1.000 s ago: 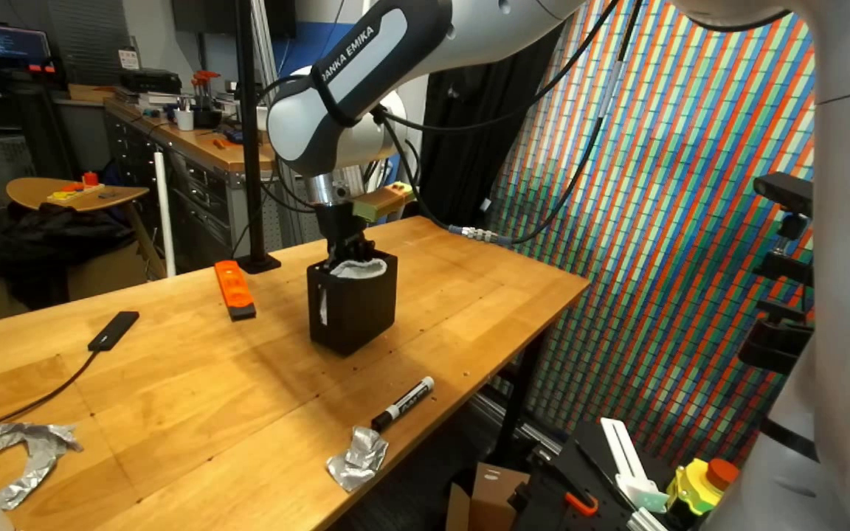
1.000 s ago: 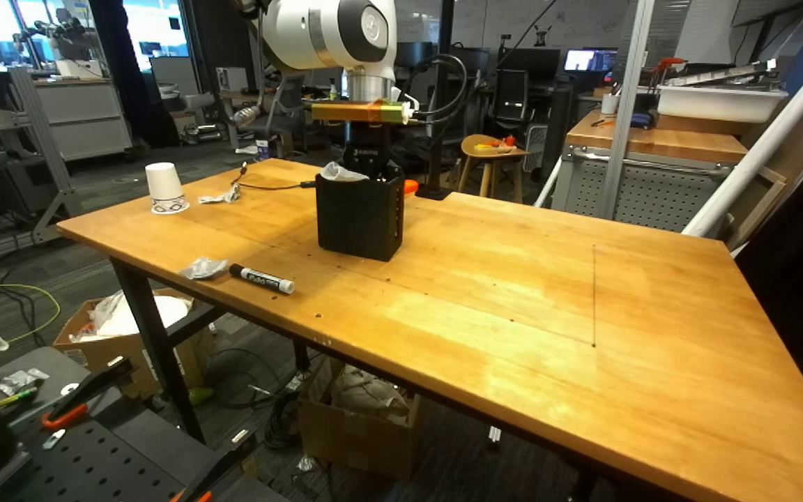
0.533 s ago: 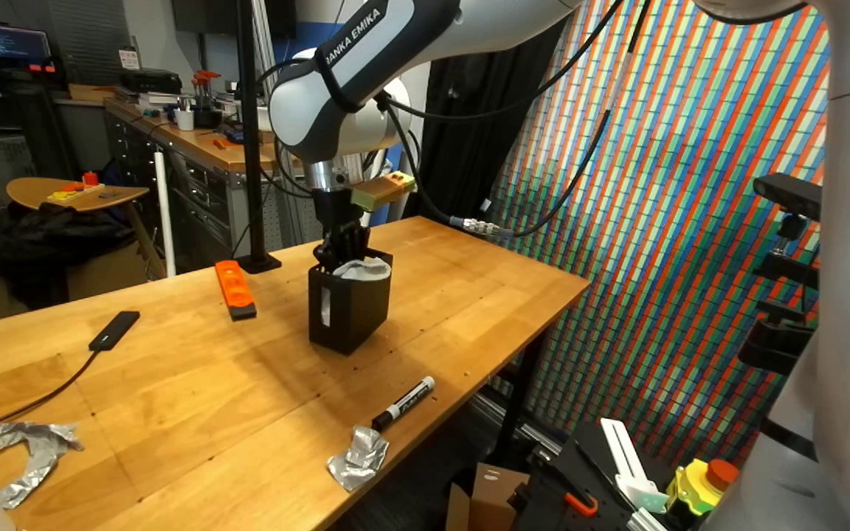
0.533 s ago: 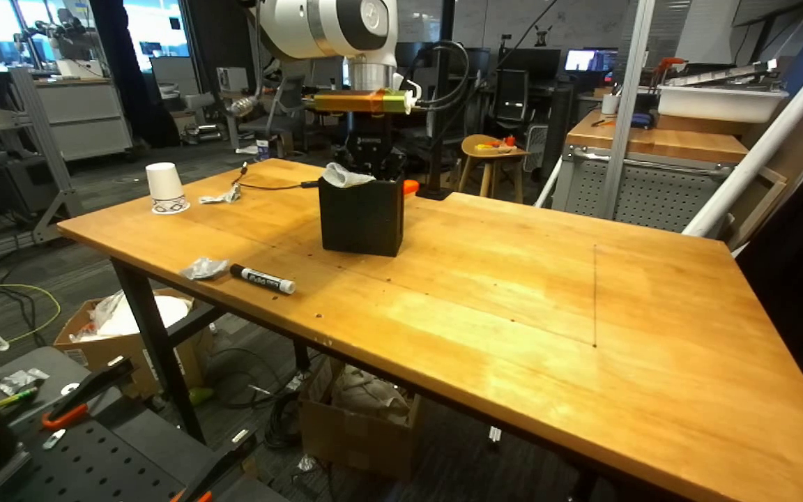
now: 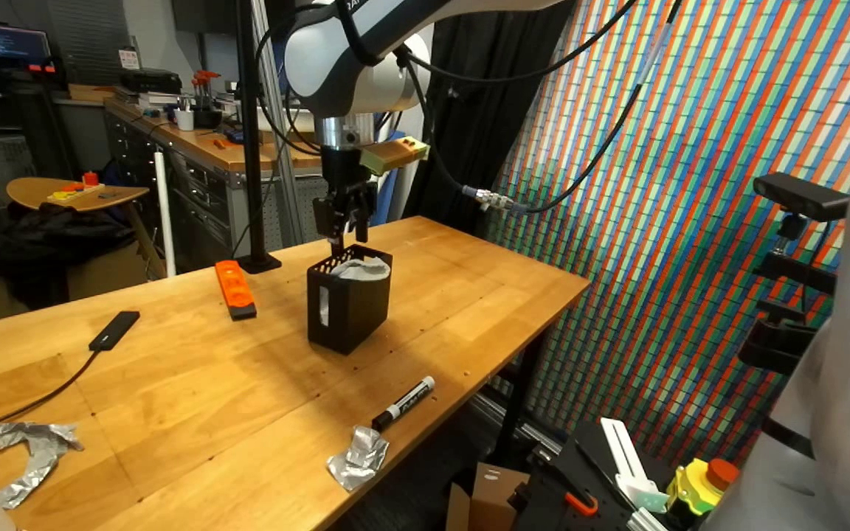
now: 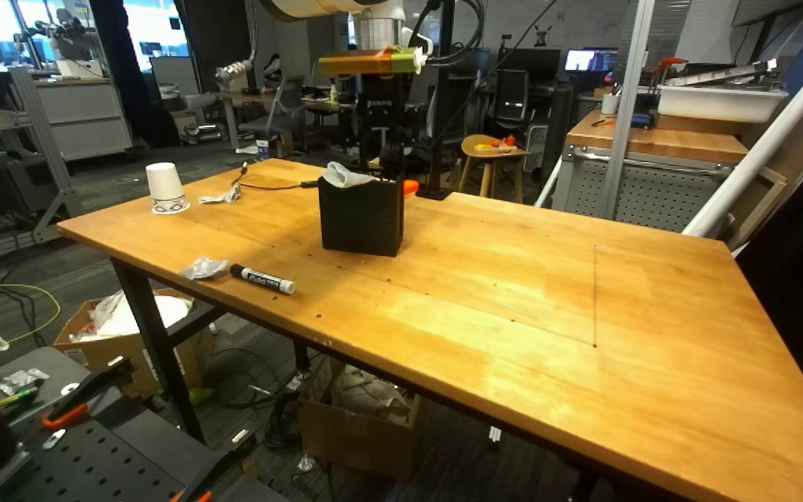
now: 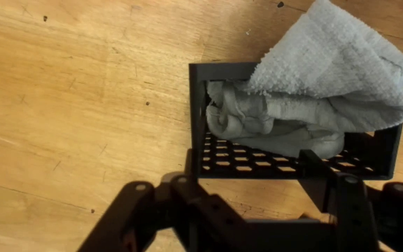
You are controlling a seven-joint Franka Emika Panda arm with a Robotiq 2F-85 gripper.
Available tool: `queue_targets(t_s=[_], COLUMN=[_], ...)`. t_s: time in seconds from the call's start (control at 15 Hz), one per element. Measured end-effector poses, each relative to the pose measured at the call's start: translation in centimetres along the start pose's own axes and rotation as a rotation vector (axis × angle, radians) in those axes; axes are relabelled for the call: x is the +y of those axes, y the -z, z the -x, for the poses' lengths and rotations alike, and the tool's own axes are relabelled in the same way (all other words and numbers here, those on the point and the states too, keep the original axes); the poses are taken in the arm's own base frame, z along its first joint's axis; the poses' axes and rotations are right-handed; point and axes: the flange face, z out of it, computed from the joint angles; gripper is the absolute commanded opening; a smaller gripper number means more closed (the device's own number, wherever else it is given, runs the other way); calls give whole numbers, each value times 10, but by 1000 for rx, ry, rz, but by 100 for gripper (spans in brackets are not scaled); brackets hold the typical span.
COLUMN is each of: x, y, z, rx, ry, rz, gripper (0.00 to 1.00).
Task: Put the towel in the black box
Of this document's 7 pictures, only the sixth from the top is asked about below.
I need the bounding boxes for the white towel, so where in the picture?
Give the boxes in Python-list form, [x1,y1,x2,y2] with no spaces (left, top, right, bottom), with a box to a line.
[321,158,383,191]

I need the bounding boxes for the cardboard box with clear plastic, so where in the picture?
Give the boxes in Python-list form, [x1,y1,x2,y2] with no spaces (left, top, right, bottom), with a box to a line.
[51,286,201,402]

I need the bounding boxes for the black perforated box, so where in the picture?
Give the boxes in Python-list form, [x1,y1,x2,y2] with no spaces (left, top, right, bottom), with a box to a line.
[316,172,406,258]

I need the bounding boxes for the black vertical pole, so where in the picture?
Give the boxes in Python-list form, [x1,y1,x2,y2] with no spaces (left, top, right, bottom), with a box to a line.
[434,0,457,198]

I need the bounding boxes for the computer monitor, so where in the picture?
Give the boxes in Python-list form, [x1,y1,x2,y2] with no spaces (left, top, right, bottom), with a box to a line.
[563,46,622,77]

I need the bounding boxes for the yellow green wrist camera mount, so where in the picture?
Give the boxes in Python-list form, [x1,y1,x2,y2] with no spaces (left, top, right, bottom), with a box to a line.
[316,46,425,77]

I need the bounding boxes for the white diagonal tube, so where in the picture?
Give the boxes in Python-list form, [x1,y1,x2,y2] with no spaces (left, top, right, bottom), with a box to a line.
[681,30,803,240]

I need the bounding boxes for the orange yellow toys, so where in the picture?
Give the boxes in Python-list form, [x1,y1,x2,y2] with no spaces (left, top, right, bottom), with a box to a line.
[473,133,521,155]

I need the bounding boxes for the round wooden stool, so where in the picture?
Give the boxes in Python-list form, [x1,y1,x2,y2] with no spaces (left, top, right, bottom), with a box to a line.
[457,132,529,200]

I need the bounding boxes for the black and white marker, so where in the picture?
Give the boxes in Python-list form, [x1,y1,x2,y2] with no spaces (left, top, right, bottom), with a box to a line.
[229,263,299,297]

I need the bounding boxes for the cardboard box with pink cloth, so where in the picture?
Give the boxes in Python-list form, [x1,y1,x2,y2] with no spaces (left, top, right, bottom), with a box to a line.
[299,357,425,482]

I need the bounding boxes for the large crumpled foil strip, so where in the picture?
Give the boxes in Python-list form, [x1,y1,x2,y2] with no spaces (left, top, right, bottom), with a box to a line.
[199,179,246,207]

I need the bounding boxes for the white cup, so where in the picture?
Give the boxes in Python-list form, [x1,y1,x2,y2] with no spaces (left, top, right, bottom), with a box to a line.
[143,158,193,217]

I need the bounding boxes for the white vertical post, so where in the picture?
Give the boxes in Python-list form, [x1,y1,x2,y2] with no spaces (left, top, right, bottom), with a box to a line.
[599,0,662,221]

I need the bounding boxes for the black perforated plate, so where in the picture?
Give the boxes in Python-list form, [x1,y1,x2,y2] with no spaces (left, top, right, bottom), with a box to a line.
[0,408,266,502]

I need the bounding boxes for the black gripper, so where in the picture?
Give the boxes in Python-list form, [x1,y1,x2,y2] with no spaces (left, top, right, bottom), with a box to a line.
[353,74,416,180]

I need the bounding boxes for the white cabinet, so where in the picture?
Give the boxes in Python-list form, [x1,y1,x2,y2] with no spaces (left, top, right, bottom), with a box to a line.
[34,77,133,161]

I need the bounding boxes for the black table leg frame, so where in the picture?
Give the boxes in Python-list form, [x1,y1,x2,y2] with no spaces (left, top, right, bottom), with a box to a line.
[107,256,210,442]

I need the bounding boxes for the small crumpled foil piece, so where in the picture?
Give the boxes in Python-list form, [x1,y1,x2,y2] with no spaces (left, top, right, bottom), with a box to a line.
[181,256,235,285]

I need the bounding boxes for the black clamp with orange trigger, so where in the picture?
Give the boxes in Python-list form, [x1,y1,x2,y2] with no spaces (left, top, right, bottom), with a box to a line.
[40,355,137,434]
[172,427,260,502]

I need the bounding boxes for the white plastic bin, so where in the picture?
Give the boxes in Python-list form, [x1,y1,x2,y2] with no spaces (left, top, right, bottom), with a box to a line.
[655,80,791,125]

